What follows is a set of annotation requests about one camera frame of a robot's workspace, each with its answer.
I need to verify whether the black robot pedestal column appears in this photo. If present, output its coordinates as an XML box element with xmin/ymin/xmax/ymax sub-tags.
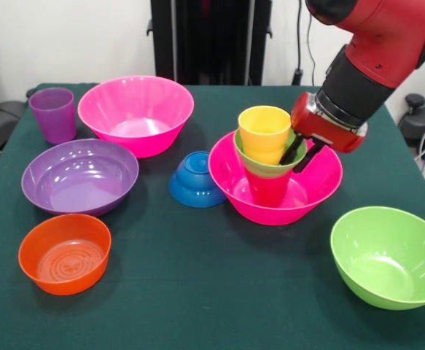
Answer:
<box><xmin>147</xmin><ymin>0</ymin><xmax>273</xmax><ymax>87</ymax></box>

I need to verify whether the dark green tablecloth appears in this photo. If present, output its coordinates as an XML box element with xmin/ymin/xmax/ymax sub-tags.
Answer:
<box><xmin>0</xmin><ymin>82</ymin><xmax>425</xmax><ymax>350</ymax></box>

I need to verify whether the grey pedestal foot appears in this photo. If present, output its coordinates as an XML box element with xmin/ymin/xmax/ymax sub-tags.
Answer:
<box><xmin>0</xmin><ymin>101</ymin><xmax>27</xmax><ymax>154</ymax></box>
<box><xmin>397</xmin><ymin>93</ymin><xmax>425</xmax><ymax>163</ymax></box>

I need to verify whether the thick black hanging cable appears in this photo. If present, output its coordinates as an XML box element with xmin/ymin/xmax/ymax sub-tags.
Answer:
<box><xmin>292</xmin><ymin>0</ymin><xmax>305</xmax><ymax>87</ymax></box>

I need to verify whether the thin black hanging cable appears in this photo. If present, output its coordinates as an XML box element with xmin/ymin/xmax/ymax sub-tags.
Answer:
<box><xmin>306</xmin><ymin>14</ymin><xmax>317</xmax><ymax>87</ymax></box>

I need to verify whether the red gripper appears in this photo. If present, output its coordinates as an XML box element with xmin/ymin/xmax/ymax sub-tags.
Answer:
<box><xmin>279</xmin><ymin>91</ymin><xmax>369</xmax><ymax>174</ymax></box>

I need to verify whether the large lime green bowl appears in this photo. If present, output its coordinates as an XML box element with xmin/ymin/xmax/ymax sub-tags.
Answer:
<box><xmin>330</xmin><ymin>206</ymin><xmax>425</xmax><ymax>311</ymax></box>

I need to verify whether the blue plastic bowl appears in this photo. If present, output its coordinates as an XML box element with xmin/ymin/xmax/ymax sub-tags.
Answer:
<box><xmin>168</xmin><ymin>150</ymin><xmax>227</xmax><ymax>209</ymax></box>

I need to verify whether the small lime green bowl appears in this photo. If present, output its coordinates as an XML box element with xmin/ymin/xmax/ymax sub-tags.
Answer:
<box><xmin>233</xmin><ymin>129</ymin><xmax>308</xmax><ymax>179</ymax></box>

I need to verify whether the magenta plastic bowl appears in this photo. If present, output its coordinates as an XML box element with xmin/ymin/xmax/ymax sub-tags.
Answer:
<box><xmin>208</xmin><ymin>130</ymin><xmax>344</xmax><ymax>227</ymax></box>
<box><xmin>77</xmin><ymin>75</ymin><xmax>195</xmax><ymax>159</ymax></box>

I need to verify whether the red plastic bowl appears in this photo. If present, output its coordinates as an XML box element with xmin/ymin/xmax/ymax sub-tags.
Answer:
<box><xmin>17</xmin><ymin>213</ymin><xmax>112</xmax><ymax>296</ymax></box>

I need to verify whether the purple plastic cup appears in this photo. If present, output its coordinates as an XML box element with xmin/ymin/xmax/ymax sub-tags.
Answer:
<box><xmin>28</xmin><ymin>87</ymin><xmax>77</xmax><ymax>145</ymax></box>

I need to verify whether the yellow plastic cup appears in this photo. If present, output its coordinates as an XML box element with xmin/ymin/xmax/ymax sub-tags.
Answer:
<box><xmin>238</xmin><ymin>105</ymin><xmax>292</xmax><ymax>165</ymax></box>

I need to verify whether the pink red plastic cup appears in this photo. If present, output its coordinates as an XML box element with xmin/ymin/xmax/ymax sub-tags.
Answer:
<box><xmin>246</xmin><ymin>171</ymin><xmax>294</xmax><ymax>207</ymax></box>

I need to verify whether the purple plastic bowl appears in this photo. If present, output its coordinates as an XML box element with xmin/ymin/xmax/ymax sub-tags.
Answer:
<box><xmin>21</xmin><ymin>138</ymin><xmax>140</xmax><ymax>217</ymax></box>

